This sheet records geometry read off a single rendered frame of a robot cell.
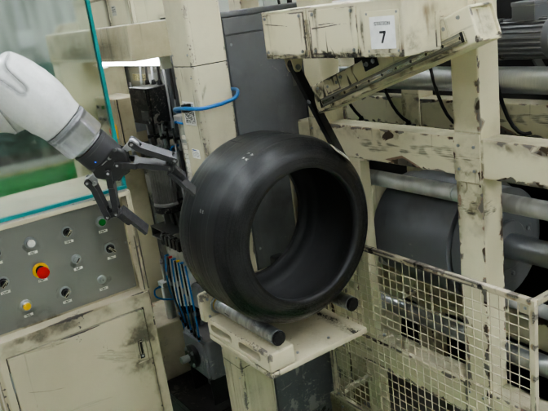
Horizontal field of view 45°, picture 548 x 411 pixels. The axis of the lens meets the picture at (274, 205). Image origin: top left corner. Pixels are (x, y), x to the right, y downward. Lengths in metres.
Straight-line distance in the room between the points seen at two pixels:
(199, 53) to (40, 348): 1.08
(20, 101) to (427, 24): 1.01
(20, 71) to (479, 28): 1.08
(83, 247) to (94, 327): 0.27
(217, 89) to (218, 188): 0.41
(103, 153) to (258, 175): 0.60
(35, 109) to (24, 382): 1.30
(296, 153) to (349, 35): 0.35
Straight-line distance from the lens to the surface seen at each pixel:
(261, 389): 2.44
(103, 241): 2.34
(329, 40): 1.90
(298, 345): 2.06
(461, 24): 1.75
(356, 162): 2.40
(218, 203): 1.76
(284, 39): 2.07
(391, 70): 1.92
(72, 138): 1.24
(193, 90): 2.06
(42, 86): 1.23
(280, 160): 1.79
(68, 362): 2.38
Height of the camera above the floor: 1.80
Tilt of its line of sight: 17 degrees down
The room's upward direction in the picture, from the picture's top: 8 degrees counter-clockwise
